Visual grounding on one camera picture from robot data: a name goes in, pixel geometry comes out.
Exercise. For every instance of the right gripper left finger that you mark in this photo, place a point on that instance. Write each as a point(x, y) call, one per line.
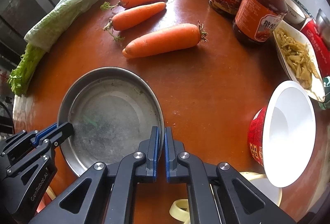
point(105, 193)

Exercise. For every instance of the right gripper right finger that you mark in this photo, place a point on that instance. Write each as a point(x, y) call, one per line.
point(217, 193)

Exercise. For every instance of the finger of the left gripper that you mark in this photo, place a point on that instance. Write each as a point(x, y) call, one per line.
point(25, 141)
point(22, 160)

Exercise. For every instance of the pink bear-shaped bowl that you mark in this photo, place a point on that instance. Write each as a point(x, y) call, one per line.
point(47, 198)

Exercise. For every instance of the steel round pan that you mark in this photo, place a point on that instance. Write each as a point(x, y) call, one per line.
point(112, 110)

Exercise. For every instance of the red paper noodle bowl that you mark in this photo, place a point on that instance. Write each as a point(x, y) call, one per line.
point(282, 134)

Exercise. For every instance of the carrot middle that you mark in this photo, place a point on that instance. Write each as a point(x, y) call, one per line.
point(129, 18)

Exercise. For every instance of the white dish of pickled vegetables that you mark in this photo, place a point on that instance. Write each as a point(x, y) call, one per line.
point(298, 60)

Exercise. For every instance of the carrot nearest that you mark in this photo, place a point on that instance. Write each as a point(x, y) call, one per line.
point(178, 37)

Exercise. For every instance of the bagged celery bunch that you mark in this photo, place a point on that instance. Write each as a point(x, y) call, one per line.
point(41, 37)

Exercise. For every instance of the red tissue box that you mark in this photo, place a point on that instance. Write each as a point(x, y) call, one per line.
point(309, 29)

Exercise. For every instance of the brown sauce bottle yellow cap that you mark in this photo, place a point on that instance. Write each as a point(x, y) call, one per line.
point(256, 20)

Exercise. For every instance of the white ceramic bowl with text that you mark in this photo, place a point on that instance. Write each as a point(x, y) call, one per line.
point(295, 14)

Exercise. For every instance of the small steel bowl on box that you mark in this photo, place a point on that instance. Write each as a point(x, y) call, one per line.
point(323, 27)

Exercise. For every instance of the yellow enamel bowl with handles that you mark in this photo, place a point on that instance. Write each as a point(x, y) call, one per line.
point(179, 209)

